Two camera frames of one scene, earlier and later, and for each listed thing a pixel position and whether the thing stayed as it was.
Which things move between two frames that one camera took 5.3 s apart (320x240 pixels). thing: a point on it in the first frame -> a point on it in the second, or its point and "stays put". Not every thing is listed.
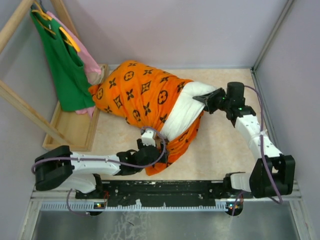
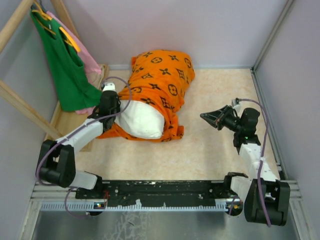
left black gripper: x=140 y=145 -> x=118 y=105
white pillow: x=186 y=108 -> x=140 y=119
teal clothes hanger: x=34 y=7 stays put
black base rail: x=147 y=195 stays put
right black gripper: x=209 y=98 -> x=211 y=117
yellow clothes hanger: x=69 y=40 stays put
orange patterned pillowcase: x=142 y=96 -> x=159 y=78
